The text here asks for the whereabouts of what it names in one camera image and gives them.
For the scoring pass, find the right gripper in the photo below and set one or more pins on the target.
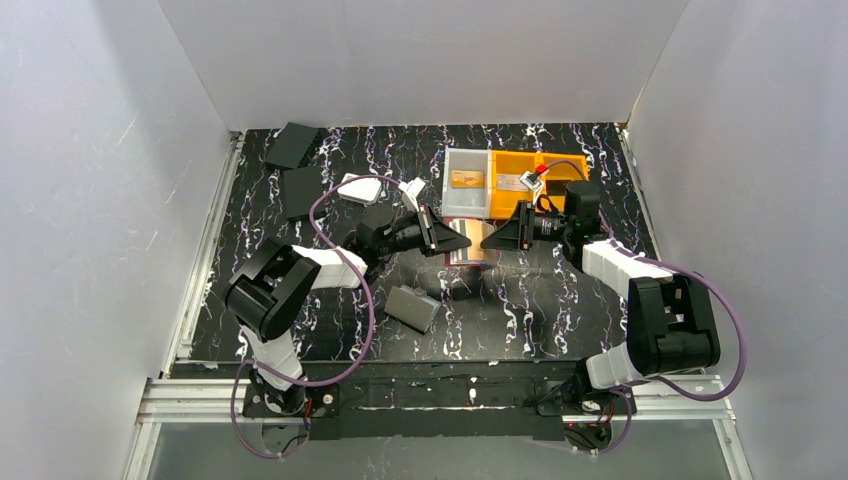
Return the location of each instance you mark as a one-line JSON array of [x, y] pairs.
[[525, 225]]

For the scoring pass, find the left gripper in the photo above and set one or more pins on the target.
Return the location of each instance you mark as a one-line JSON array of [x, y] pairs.
[[430, 230]]

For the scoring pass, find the orange credit card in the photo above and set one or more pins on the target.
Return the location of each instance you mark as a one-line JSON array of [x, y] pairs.
[[460, 179], [477, 231]]

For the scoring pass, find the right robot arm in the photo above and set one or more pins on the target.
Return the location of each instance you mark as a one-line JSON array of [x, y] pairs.
[[670, 321]]

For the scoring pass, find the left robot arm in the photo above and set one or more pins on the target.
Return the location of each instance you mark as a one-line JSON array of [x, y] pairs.
[[268, 292]]

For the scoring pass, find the silver VIP credit card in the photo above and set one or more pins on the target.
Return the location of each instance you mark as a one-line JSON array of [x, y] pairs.
[[510, 182]]

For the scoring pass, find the orange credit card in bin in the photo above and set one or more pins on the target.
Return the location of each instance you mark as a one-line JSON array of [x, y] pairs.
[[460, 179]]

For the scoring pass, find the silver metal card case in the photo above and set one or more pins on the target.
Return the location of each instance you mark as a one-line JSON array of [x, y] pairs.
[[412, 307]]

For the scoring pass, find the yellow middle plastic bin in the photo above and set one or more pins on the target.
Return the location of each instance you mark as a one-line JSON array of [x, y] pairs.
[[503, 203]]

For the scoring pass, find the yellow plastic bin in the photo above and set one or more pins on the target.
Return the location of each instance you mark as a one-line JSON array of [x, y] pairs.
[[503, 203], [561, 170]]

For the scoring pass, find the white plastic bin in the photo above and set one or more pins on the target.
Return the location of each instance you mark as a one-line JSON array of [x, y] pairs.
[[466, 190]]

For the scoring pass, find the white square device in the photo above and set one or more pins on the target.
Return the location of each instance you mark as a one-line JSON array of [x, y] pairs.
[[355, 188]]

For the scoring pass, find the yellow right plastic bin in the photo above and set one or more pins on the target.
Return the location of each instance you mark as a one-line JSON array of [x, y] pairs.
[[561, 170]]

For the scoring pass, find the black box near device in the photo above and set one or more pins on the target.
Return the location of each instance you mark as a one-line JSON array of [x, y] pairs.
[[301, 188]]

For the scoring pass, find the black box far corner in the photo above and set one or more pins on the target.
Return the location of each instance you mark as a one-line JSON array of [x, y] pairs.
[[295, 145]]

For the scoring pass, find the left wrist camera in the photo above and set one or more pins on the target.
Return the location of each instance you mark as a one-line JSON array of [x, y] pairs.
[[409, 191]]

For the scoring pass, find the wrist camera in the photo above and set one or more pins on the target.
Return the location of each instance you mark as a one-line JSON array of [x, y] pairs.
[[409, 191], [532, 180]]

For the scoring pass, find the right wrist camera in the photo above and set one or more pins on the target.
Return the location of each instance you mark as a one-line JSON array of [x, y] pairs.
[[532, 180]]

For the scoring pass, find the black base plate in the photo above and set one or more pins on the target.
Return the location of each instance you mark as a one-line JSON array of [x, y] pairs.
[[445, 399]]

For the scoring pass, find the aluminium frame rail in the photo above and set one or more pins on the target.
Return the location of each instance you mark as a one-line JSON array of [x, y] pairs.
[[189, 429]]

